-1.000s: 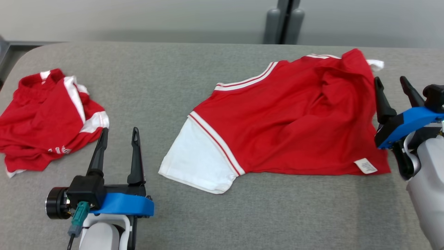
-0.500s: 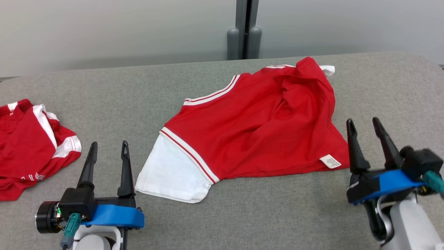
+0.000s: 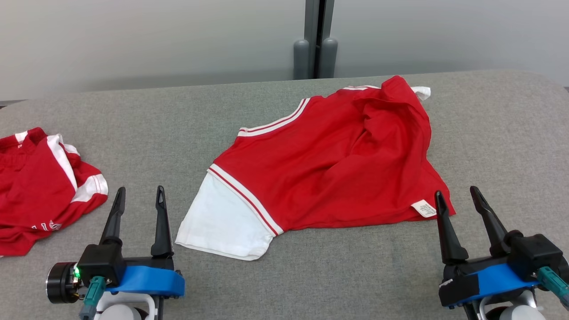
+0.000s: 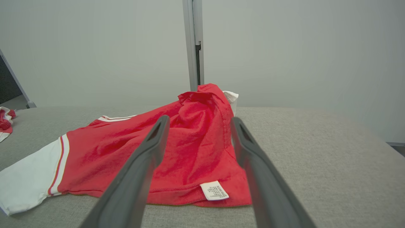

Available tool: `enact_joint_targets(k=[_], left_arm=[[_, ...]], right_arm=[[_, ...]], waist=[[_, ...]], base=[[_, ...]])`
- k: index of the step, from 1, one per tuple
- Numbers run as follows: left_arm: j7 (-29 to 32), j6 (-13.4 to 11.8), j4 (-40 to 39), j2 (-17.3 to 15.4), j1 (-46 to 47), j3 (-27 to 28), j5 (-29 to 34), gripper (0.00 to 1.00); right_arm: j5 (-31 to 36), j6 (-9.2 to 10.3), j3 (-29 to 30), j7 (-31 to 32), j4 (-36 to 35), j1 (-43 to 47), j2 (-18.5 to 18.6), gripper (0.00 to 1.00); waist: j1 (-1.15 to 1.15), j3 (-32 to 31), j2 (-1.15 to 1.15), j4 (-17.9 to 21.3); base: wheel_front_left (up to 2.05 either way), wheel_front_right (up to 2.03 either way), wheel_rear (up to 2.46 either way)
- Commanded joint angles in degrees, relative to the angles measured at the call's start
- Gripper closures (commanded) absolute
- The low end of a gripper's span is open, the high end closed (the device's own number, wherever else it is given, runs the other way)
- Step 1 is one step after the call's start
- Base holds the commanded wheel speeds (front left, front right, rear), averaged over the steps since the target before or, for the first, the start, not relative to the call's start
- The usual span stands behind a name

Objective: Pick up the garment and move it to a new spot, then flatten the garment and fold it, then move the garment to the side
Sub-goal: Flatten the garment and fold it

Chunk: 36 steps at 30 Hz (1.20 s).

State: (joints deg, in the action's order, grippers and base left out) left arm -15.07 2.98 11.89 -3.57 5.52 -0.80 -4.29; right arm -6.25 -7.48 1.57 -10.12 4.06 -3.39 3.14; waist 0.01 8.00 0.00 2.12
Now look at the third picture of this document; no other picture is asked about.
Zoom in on teal plug black cable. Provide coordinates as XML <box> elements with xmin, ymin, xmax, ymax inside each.
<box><xmin>80</xmin><ymin>276</ymin><xmax>106</xmax><ymax>320</ymax></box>
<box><xmin>537</xmin><ymin>267</ymin><xmax>569</xmax><ymax>310</ymax></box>

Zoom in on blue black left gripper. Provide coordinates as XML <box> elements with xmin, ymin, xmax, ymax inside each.
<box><xmin>100</xmin><ymin>186</ymin><xmax>185</xmax><ymax>298</ymax></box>

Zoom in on red white striped shorts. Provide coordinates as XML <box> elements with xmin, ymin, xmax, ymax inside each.
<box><xmin>0</xmin><ymin>128</ymin><xmax>109</xmax><ymax>257</ymax></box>

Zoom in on left teal plug black cable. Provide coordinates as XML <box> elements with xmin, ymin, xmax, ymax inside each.
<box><xmin>80</xmin><ymin>276</ymin><xmax>106</xmax><ymax>320</ymax></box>

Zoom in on red white sleeved shirt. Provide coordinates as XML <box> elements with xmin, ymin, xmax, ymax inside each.
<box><xmin>175</xmin><ymin>75</ymin><xmax>457</xmax><ymax>261</ymax></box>

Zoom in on grey partition post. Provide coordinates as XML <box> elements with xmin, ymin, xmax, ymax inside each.
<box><xmin>293</xmin><ymin>0</ymin><xmax>338</xmax><ymax>80</ymax></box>

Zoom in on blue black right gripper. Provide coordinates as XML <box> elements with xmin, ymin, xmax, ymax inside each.
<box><xmin>435</xmin><ymin>186</ymin><xmax>541</xmax><ymax>309</ymax></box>

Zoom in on right teal plug black cable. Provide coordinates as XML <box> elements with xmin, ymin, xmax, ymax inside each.
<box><xmin>537</xmin><ymin>267</ymin><xmax>569</xmax><ymax>310</ymax></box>

